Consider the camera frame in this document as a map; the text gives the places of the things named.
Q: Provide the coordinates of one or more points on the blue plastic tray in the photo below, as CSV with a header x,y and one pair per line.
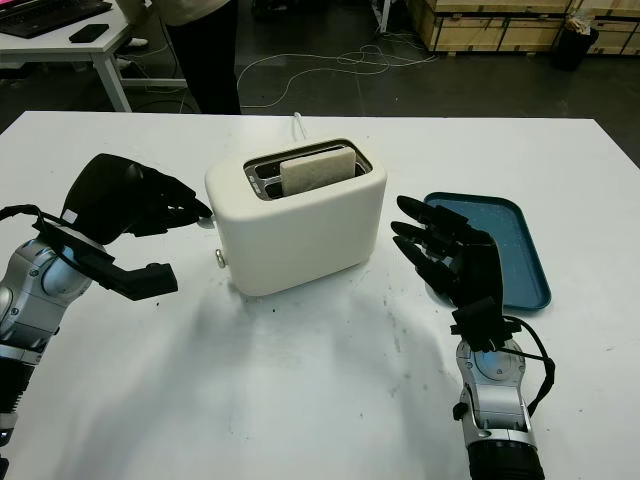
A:
x,y
515,250

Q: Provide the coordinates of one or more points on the person in black trousers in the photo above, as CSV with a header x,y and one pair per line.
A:
x,y
210,60

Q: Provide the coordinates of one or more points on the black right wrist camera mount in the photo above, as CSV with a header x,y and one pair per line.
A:
x,y
480,322

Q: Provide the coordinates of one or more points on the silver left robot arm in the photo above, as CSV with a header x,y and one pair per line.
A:
x,y
35,300

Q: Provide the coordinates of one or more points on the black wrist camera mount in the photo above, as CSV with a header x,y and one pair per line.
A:
x,y
480,322
145,282

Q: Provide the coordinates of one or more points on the black waste bin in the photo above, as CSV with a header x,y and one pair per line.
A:
x,y
575,50

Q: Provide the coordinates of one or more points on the white table leg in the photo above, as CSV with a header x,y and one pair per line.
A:
x,y
382,15

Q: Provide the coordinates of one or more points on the white office desk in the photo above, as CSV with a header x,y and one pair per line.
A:
x,y
100,45

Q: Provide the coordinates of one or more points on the wooden crate behind bin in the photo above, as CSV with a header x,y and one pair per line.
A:
x,y
617,30

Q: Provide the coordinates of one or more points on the large wooden crate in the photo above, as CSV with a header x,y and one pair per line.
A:
x,y
490,25

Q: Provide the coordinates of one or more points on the black smartphone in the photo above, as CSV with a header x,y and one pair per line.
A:
x,y
89,33

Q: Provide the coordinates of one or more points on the black laptop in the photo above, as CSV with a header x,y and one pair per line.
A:
x,y
50,15

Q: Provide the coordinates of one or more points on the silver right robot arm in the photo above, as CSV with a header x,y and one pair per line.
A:
x,y
495,400

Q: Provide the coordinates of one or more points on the pale bread slice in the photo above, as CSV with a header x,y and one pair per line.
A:
x,y
320,172

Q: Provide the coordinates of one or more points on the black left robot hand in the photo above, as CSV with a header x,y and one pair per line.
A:
x,y
105,195

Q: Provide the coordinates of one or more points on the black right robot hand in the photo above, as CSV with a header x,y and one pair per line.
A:
x,y
475,270

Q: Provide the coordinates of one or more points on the white toaster lever knob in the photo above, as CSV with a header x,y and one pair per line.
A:
x,y
206,222

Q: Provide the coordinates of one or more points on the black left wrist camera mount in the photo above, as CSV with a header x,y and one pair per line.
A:
x,y
145,282

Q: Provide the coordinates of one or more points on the cream white two-slot toaster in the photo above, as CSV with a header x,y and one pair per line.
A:
x,y
300,240

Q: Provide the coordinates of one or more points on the white shoe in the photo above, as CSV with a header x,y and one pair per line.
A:
x,y
140,42

